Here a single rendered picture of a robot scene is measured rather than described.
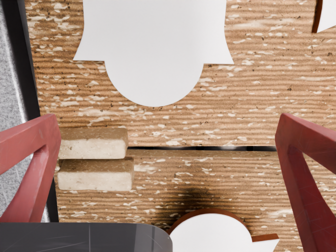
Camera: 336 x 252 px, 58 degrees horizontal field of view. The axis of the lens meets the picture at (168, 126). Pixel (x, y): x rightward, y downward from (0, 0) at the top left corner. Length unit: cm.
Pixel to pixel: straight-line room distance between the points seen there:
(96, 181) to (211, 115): 11
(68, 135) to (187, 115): 9
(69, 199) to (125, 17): 16
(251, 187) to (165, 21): 16
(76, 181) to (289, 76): 19
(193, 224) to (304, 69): 15
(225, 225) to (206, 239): 2
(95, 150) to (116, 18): 10
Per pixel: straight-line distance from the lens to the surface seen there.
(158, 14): 23
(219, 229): 26
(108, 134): 24
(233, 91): 25
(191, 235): 26
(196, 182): 28
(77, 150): 24
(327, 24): 26
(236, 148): 29
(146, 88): 23
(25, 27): 28
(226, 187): 28
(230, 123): 26
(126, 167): 25
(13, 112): 30
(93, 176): 24
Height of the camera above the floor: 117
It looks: 70 degrees down
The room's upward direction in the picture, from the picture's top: 174 degrees clockwise
